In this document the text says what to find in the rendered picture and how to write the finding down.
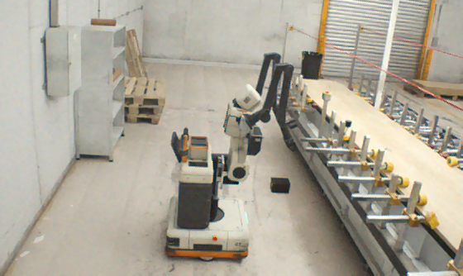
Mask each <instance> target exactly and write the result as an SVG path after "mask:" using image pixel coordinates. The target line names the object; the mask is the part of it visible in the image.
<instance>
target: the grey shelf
mask: <svg viewBox="0 0 463 276"><path fill-rule="evenodd" d="M80 32H81V51H80V58H81V87H80V88H79V89H78V90H76V91H75V92H74V101H75V110H74V124H75V143H76V147H77V160H80V158H79V155H109V154H110V162H113V148H114V146H115V144H116V143H117V141H118V139H119V137H120V136H124V94H125V49H126V47H125V44H126V24H117V23H116V26H104V25H101V26H95V25H91V23H89V24H87V25H84V26H81V27H80ZM123 53H124V54H123ZM123 60H124V61H123ZM123 62H124V63H123ZM123 66H124V67H123ZM112 68H114V69H115V70H116V71H117V69H120V70H121V71H122V74H121V75H120V76H119V77H118V78H117V79H116V80H115V81H114V82H112ZM108 70H109V86H108ZM123 70H124V71H123ZM123 72H124V73H123ZM110 75H111V76H110ZM110 77H111V78H110ZM123 77H124V78H123ZM110 80H111V81H110ZM123 81H124V82H123ZM110 82H111V83H110ZM123 85H124V86H123ZM123 89H124V90H123ZM123 91H124V92H123ZM123 93H124V94H123ZM122 95H123V96H122ZM122 98H123V99H122ZM122 100H123V101H122ZM121 110H122V113H123V114H122V126H121ZM78 118H79V119H78ZM111 157H112V158H111Z"/></svg>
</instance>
